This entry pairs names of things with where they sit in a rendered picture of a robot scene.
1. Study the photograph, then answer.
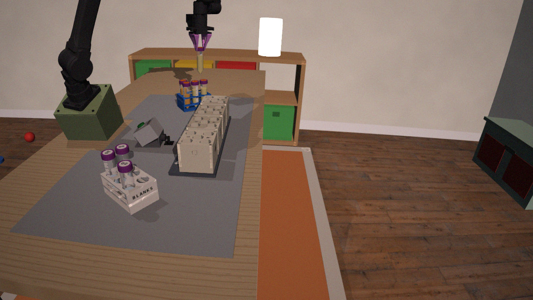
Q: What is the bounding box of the blue tube rack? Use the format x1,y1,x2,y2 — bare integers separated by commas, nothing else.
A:
177,92,205,112

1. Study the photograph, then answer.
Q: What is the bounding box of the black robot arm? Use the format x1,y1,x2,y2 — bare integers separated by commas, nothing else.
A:
58,0,222,111

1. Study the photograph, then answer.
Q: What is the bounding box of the grey flat mat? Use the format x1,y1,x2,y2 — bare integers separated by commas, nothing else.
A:
9,94,254,258

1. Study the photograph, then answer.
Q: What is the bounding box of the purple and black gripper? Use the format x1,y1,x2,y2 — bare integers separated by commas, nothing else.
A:
186,14,214,51

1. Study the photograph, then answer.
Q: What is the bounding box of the white button box with label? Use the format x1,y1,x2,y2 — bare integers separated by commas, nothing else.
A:
133,116,174,148

